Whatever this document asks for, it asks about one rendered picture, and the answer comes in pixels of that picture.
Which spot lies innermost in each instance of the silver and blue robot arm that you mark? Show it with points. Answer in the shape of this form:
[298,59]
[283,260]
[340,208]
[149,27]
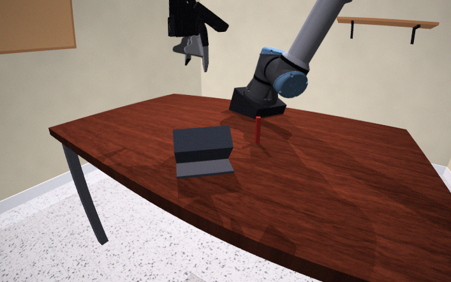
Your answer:
[283,72]

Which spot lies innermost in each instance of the grey flat panel with square hole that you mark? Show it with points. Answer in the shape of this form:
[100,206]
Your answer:
[203,151]

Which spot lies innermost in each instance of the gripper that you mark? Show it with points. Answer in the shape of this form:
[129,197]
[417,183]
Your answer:
[193,25]

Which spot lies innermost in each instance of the red rectangular peg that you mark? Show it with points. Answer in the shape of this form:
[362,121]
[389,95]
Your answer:
[257,130]

